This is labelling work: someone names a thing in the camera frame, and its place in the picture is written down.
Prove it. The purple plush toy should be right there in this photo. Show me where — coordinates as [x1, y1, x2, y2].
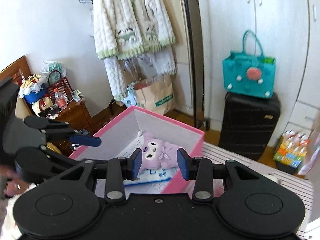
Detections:
[139, 132, 180, 173]

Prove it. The blue white wipes pack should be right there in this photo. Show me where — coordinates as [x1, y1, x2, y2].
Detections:
[117, 130, 144, 158]

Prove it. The blue tissue pack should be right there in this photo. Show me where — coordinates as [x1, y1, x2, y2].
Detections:
[124, 167, 178, 186]

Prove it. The person's left hand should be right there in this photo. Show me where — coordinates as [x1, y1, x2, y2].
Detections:
[1, 165, 31, 197]

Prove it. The pink storage box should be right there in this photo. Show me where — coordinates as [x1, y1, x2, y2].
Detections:
[70, 106, 204, 195]

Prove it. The plastic water bottle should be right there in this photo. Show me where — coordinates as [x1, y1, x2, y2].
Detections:
[54, 88, 67, 110]

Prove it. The blue flower bouquet box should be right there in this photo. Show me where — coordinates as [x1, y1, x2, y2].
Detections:
[18, 74, 48, 104]

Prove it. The red patterned handbag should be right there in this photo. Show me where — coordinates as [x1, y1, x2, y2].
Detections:
[47, 70, 72, 102]

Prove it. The black suitcase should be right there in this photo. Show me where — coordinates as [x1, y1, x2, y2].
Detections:
[218, 92, 281, 161]

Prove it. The wooden headboard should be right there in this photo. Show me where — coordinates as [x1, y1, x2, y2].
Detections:
[0, 55, 33, 118]

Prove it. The brown paper bag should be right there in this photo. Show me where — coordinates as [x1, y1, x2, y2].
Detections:
[133, 75, 176, 115]

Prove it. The colourful drink bottle pack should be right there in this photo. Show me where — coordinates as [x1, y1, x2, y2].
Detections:
[273, 130, 310, 175]

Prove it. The striped table cloth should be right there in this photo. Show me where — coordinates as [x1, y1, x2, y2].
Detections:
[202, 143, 313, 239]

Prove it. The teal felt tote bag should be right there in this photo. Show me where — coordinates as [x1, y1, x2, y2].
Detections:
[222, 29, 276, 99]

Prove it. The white green fleece cardigan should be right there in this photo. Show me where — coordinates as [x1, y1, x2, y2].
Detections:
[92, 0, 176, 101]

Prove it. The white plastic bag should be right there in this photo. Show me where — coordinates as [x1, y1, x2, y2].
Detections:
[297, 114, 319, 176]

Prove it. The grey three-door wardrobe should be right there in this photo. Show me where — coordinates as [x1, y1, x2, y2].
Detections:
[199, 0, 312, 147]

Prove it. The black clothes rack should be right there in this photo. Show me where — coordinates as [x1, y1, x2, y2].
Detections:
[80, 0, 210, 128]

